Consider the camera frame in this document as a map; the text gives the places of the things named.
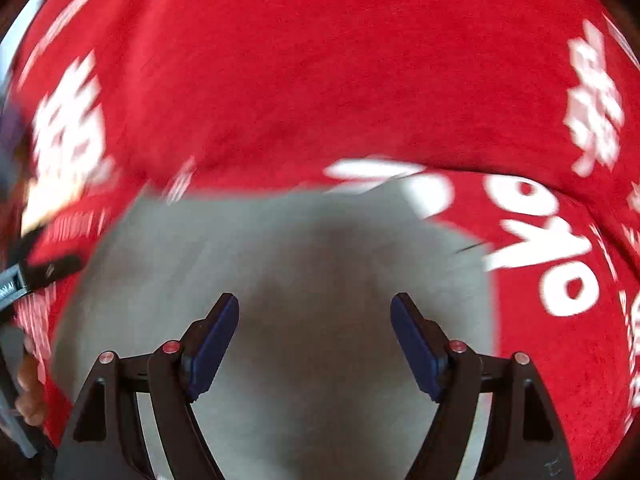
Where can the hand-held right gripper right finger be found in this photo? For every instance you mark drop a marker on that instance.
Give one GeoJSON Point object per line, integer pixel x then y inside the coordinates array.
{"type": "Point", "coordinates": [417, 350]}

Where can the cream cloth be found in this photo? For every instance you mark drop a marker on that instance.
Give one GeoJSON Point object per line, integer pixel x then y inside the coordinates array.
{"type": "Point", "coordinates": [45, 207]}

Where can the person's left hand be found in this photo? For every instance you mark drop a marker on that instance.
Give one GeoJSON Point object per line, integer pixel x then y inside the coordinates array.
{"type": "Point", "coordinates": [34, 395]}

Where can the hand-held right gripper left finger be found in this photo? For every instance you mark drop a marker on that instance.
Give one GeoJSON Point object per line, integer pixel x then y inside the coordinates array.
{"type": "Point", "coordinates": [212, 350]}

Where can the red printed blanket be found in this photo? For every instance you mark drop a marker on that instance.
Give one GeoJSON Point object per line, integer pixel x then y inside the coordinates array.
{"type": "Point", "coordinates": [300, 85]}

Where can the black cloth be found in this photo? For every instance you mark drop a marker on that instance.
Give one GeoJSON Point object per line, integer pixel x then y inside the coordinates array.
{"type": "Point", "coordinates": [52, 266]}

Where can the grey-blue clothes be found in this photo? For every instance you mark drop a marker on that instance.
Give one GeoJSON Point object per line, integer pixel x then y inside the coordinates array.
{"type": "Point", "coordinates": [12, 155]}

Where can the grey knit sweater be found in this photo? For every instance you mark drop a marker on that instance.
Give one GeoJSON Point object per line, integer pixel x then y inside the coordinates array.
{"type": "Point", "coordinates": [320, 270]}

